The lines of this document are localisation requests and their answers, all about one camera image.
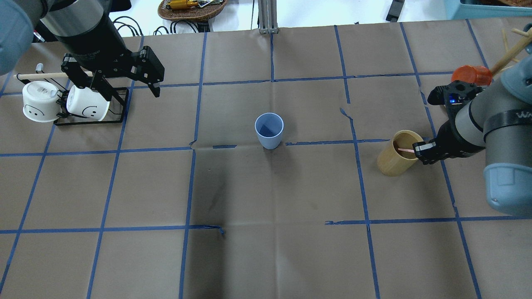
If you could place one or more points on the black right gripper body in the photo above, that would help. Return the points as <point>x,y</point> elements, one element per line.
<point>454,140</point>

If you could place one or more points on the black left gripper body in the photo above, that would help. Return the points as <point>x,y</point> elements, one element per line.
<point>92,45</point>

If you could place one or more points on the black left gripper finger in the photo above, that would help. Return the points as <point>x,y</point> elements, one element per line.
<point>97,82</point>
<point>155,88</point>

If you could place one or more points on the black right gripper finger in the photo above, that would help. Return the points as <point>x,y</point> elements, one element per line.
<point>427,153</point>

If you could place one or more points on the pink chopstick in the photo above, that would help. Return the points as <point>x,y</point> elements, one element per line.
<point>405,150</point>

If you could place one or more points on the light blue cup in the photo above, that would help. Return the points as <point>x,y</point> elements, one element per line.
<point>269,128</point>

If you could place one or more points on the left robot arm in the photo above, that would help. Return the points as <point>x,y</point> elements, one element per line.
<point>72,22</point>

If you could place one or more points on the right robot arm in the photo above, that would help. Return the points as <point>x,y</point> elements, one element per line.
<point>496,119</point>

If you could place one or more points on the orange cup on stand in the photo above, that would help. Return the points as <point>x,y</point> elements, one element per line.
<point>479,75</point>

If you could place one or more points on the white smiley mug right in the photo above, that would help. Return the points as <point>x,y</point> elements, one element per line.
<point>84,102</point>

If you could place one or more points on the white smiley mug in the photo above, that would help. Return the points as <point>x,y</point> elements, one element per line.
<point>40,101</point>
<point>84,102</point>

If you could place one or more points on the bamboo cylinder holder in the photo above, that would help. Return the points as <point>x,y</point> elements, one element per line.
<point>391,162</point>

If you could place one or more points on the wooden rack rod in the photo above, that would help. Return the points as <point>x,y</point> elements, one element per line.
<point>40,76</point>

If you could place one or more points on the white smiley mug left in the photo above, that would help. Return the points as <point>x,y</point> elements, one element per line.
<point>40,101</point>

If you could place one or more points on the small wicker basket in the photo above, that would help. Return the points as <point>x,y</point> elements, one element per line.
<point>192,10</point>

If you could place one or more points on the light blue tray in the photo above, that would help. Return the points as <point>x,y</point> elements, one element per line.
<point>474,9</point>

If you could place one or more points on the black power adapter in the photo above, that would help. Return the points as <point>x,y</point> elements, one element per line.
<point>394,11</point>

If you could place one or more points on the black wire mug rack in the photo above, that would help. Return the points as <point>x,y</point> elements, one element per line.
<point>64,114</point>

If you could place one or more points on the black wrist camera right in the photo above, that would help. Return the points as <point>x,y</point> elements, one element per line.
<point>455,93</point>

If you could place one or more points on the aluminium frame post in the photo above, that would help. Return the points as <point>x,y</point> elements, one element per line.
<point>267,17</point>

